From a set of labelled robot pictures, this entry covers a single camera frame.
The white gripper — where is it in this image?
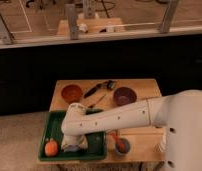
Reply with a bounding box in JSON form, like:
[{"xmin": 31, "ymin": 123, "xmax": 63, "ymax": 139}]
[{"xmin": 61, "ymin": 135, "xmax": 88, "ymax": 152}]

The green plastic tray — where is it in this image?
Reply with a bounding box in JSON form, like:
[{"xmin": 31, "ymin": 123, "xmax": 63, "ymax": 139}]
[{"xmin": 38, "ymin": 111, "xmax": 107, "ymax": 162}]

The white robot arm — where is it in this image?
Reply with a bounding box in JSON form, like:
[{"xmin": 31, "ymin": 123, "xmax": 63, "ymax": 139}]
[{"xmin": 61, "ymin": 97, "xmax": 168, "ymax": 152}]

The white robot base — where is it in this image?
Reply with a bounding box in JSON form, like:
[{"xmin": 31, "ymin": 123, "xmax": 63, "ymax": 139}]
[{"xmin": 165, "ymin": 90, "xmax": 202, "ymax": 171}]

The orange fruit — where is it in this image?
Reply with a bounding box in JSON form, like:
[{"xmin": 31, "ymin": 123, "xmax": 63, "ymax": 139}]
[{"xmin": 45, "ymin": 140, "xmax": 58, "ymax": 157}]

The small dark utensil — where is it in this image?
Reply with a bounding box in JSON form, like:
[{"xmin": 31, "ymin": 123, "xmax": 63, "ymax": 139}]
[{"xmin": 88, "ymin": 94, "xmax": 107, "ymax": 108}]

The orange-brown bowl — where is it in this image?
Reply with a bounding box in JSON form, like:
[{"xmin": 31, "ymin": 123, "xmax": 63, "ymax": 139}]
[{"xmin": 61, "ymin": 84, "xmax": 83, "ymax": 103}]

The small grey cup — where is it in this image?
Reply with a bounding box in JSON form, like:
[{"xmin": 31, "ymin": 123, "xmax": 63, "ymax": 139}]
[{"xmin": 115, "ymin": 138, "xmax": 131, "ymax": 156}]

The black dish brush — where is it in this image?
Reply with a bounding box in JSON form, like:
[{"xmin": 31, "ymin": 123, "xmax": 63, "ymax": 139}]
[{"xmin": 84, "ymin": 80, "xmax": 116, "ymax": 98}]

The purple bowl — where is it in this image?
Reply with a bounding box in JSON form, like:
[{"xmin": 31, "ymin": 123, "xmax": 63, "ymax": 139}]
[{"xmin": 113, "ymin": 87, "xmax": 137, "ymax": 106}]

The wooden table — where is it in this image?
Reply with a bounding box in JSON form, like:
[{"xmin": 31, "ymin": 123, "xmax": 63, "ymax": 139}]
[{"xmin": 38, "ymin": 79, "xmax": 164, "ymax": 165}]

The left grey metal post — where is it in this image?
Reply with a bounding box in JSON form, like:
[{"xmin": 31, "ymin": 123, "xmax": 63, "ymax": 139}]
[{"xmin": 0, "ymin": 13, "xmax": 13, "ymax": 45}]

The grey metal post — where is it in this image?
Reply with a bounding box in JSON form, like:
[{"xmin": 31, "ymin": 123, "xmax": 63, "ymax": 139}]
[
  {"xmin": 159, "ymin": 0, "xmax": 179, "ymax": 33},
  {"xmin": 66, "ymin": 4, "xmax": 78, "ymax": 40},
  {"xmin": 0, "ymin": 13, "xmax": 13, "ymax": 45}
]

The middle grey metal post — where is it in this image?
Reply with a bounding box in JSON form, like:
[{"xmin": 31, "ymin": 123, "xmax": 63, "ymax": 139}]
[{"xmin": 66, "ymin": 4, "xmax": 78, "ymax": 40}]

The right grey metal post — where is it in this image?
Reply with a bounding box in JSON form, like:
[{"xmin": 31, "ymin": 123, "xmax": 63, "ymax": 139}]
[{"xmin": 159, "ymin": 0, "xmax": 179, "ymax": 33}]

